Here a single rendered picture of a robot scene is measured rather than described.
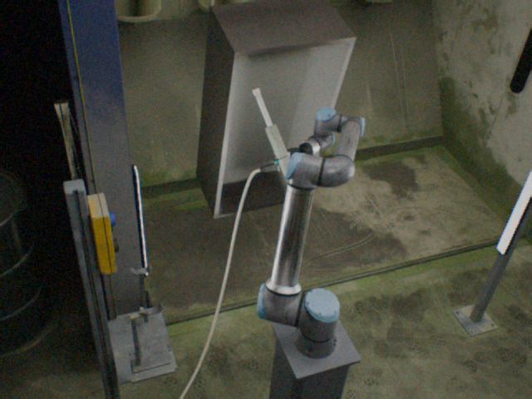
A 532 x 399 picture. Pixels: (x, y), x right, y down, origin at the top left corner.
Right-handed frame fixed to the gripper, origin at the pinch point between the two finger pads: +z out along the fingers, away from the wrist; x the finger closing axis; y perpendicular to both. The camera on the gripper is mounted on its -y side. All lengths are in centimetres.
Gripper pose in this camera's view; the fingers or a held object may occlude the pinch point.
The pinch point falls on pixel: (279, 165)
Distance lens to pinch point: 271.7
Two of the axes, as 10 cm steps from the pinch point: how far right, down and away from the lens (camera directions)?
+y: -6.0, 0.6, 8.0
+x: -3.8, -9.0, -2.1
